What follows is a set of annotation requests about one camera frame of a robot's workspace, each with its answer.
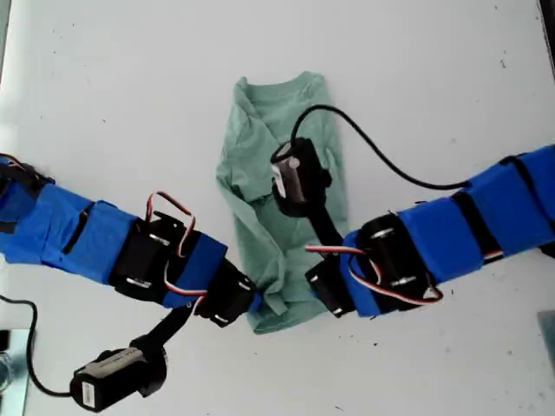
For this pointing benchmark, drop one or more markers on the black camera box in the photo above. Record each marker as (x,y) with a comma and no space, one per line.
(108,377)
(303,173)

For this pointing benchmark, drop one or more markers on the green t-shirt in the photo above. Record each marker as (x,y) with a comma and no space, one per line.
(277,112)

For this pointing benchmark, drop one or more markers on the black camera stalk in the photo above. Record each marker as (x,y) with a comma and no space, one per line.
(327,234)
(171,325)

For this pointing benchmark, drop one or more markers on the steel plate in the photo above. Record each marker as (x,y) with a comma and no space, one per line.
(19,381)

